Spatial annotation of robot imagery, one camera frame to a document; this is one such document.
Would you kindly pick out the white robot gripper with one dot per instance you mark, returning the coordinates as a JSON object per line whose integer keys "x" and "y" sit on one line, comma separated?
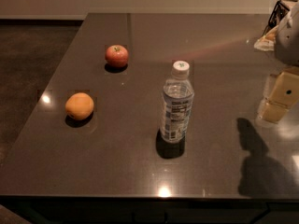
{"x": 288, "y": 44}

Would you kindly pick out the orange fruit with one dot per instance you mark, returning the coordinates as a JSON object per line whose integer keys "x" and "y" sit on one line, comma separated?
{"x": 79, "y": 106}

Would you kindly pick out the clear plastic water bottle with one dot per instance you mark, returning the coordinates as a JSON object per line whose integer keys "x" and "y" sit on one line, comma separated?
{"x": 176, "y": 104}

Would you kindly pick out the red apple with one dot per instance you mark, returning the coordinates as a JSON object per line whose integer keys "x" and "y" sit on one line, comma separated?
{"x": 117, "y": 56}

